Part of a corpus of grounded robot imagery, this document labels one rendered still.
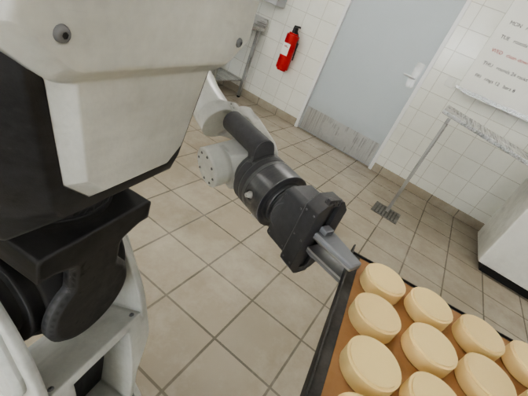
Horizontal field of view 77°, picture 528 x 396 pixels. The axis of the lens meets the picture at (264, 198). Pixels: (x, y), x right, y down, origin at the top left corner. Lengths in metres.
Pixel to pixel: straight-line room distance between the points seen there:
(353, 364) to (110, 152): 0.25
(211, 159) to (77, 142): 0.30
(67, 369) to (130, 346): 0.09
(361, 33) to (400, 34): 0.40
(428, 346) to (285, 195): 0.23
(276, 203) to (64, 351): 0.32
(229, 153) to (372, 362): 0.33
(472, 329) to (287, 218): 0.24
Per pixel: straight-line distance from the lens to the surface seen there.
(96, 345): 0.49
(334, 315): 0.37
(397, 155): 4.00
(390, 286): 0.41
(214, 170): 0.50
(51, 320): 0.39
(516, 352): 0.47
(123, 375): 0.59
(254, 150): 0.47
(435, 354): 0.38
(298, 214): 0.42
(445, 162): 3.96
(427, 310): 0.42
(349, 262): 0.40
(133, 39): 0.21
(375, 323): 0.36
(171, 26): 0.23
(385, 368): 0.33
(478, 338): 0.44
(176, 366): 1.48
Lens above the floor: 1.28
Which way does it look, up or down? 30 degrees down
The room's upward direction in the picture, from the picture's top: 23 degrees clockwise
